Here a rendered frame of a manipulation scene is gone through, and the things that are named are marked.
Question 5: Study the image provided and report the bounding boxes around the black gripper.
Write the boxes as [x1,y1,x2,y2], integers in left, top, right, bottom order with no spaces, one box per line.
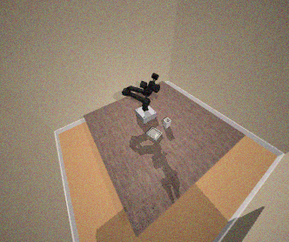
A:
[145,72,159,94]

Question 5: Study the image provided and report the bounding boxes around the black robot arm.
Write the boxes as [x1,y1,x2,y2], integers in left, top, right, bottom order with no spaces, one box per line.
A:
[122,81,160,111]

